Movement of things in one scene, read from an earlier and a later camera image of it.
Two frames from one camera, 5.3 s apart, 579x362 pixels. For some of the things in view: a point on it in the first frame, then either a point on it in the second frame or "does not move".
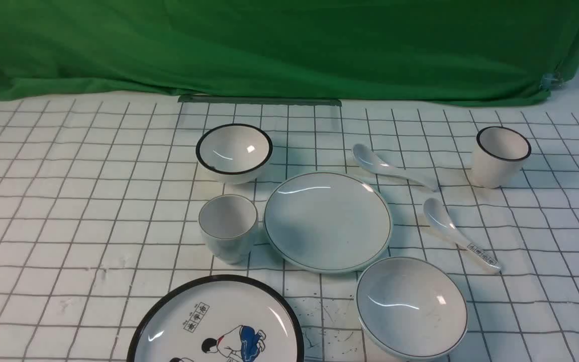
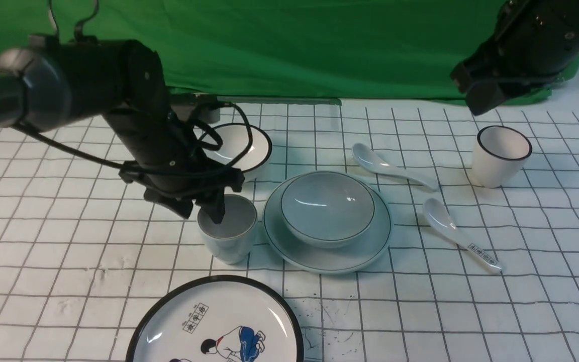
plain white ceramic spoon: (368, 158) does not move
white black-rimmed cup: (498, 156) does not move
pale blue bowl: (411, 308) to (327, 209)
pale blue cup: (228, 224) does not move
